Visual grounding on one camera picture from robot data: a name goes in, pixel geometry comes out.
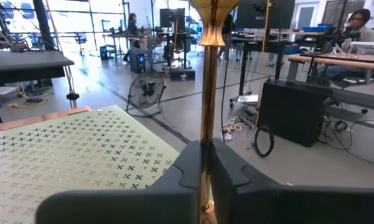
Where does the black standing desk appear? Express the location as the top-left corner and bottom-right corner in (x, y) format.
(230, 29), (292, 108)

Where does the large black display panel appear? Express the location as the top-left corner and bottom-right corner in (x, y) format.
(235, 0), (296, 30)

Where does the white power strip with cables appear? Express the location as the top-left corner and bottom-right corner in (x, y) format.
(221, 115), (253, 141)

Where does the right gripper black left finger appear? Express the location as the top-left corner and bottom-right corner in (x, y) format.
(35, 139), (203, 224)

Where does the black floor fan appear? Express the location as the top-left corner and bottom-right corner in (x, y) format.
(126, 70), (167, 118)

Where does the person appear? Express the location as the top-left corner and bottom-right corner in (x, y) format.
(314, 8), (374, 86)
(123, 12), (141, 63)
(217, 14), (237, 60)

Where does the black computer cabinet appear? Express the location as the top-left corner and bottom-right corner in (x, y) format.
(257, 79), (333, 147)

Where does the gold candlestick holder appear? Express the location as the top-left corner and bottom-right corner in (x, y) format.
(188, 0), (241, 224)

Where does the white background table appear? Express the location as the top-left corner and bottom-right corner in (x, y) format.
(0, 105), (180, 224)

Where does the computer tower with blue light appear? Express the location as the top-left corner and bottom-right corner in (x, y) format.
(129, 47), (153, 74)

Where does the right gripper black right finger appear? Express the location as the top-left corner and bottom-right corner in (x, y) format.
(210, 138), (374, 224)

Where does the black room pillar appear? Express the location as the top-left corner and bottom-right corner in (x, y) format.
(32, 0), (56, 50)

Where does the wooden desk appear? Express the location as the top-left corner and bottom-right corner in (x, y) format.
(286, 52), (374, 83)

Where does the coiled black cable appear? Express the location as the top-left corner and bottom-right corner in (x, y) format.
(253, 124), (275, 158)

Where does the black monitor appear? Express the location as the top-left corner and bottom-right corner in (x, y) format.
(159, 8), (186, 32)

